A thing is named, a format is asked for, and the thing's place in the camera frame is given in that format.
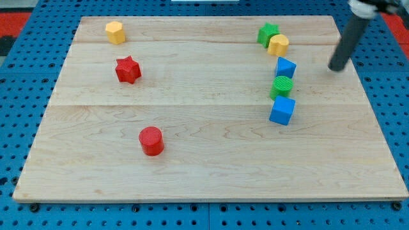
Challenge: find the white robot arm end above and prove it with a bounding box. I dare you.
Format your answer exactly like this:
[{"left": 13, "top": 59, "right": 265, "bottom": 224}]
[{"left": 348, "top": 0, "right": 408, "bottom": 20}]

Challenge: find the red star block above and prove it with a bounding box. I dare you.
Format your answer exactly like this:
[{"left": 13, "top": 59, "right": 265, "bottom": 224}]
[{"left": 115, "top": 56, "right": 142, "bottom": 84}]

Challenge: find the green star block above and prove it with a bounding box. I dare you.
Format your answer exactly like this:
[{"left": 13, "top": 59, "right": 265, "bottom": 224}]
[{"left": 257, "top": 22, "right": 280, "bottom": 48}]

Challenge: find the yellow hexagon block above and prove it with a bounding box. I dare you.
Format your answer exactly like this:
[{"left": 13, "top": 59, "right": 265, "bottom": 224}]
[{"left": 105, "top": 21, "right": 126, "bottom": 45}]

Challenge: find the wooden board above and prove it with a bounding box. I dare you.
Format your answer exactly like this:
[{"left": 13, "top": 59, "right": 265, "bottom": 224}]
[{"left": 13, "top": 16, "right": 408, "bottom": 204}]

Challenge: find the red cylinder block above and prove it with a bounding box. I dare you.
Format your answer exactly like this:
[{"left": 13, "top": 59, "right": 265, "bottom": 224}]
[{"left": 139, "top": 126, "right": 164, "bottom": 157}]

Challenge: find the blue cube block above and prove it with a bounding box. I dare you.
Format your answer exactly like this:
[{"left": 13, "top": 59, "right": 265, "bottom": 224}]
[{"left": 269, "top": 96, "right": 296, "bottom": 125}]

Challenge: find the green cylinder block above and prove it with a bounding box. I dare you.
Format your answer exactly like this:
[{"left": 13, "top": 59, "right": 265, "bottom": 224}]
[{"left": 270, "top": 76, "right": 293, "bottom": 100}]

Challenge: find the blue triangle block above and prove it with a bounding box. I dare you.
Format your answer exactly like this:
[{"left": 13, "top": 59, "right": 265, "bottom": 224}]
[{"left": 274, "top": 57, "right": 297, "bottom": 79}]

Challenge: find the yellow heart block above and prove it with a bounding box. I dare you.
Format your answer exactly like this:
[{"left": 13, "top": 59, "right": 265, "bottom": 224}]
[{"left": 267, "top": 34, "right": 289, "bottom": 57}]

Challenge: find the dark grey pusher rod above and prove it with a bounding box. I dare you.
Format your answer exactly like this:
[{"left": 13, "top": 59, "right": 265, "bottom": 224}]
[{"left": 328, "top": 14, "right": 371, "bottom": 72}]

